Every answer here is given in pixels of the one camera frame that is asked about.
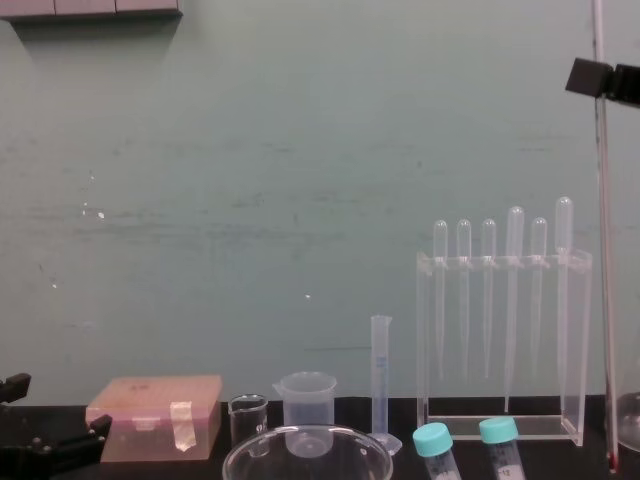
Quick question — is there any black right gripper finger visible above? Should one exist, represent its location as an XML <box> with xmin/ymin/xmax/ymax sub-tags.
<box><xmin>565</xmin><ymin>56</ymin><xmax>614</xmax><ymax>99</ymax></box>
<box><xmin>610</xmin><ymin>63</ymin><xmax>640</xmax><ymax>109</ymax></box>

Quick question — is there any small glass beaker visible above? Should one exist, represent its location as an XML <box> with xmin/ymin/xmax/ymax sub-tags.
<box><xmin>228</xmin><ymin>393</ymin><xmax>269</xmax><ymax>459</ymax></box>

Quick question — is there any long clear plastic pipette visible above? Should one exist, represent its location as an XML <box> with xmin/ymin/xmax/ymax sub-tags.
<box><xmin>503</xmin><ymin>205</ymin><xmax>525</xmax><ymax>414</ymax></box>

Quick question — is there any clear plastic graduated cylinder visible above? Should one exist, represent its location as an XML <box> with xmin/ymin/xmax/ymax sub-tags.
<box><xmin>369</xmin><ymin>314</ymin><xmax>404</xmax><ymax>457</ymax></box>

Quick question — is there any teal capped centrifuge tube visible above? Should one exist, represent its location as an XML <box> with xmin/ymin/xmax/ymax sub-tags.
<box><xmin>412</xmin><ymin>422</ymin><xmax>462</xmax><ymax>480</ymax></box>
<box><xmin>478</xmin><ymin>416</ymin><xmax>524</xmax><ymax>480</ymax></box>

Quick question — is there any round clear glass dish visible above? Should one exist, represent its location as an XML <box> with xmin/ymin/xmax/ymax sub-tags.
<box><xmin>221</xmin><ymin>423</ymin><xmax>394</xmax><ymax>480</ymax></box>

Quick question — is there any pink translucent pipette tip box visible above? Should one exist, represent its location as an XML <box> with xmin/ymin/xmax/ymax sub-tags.
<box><xmin>84</xmin><ymin>374</ymin><xmax>224</xmax><ymax>463</ymax></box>

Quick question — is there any translucent plastic beaker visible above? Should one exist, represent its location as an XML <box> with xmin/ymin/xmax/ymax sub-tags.
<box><xmin>272</xmin><ymin>371</ymin><xmax>338</xmax><ymax>457</ymax></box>

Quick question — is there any strip of clear tape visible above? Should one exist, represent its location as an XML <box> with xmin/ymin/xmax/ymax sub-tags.
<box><xmin>169</xmin><ymin>399</ymin><xmax>197</xmax><ymax>453</ymax></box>

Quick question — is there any grey wall cabinet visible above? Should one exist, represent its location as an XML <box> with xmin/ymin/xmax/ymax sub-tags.
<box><xmin>0</xmin><ymin>0</ymin><xmax>184</xmax><ymax>22</ymax></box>

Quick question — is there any clear acrylic pipette rack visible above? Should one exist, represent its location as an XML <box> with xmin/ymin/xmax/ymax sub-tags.
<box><xmin>415</xmin><ymin>248</ymin><xmax>594</xmax><ymax>448</ymax></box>

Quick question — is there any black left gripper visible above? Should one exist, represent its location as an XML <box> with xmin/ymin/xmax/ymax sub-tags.
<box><xmin>0</xmin><ymin>372</ymin><xmax>114</xmax><ymax>480</ymax></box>

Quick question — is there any round clear glass flask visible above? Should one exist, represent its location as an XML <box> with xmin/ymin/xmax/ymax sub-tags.
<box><xmin>615</xmin><ymin>389</ymin><xmax>640</xmax><ymax>457</ymax></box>

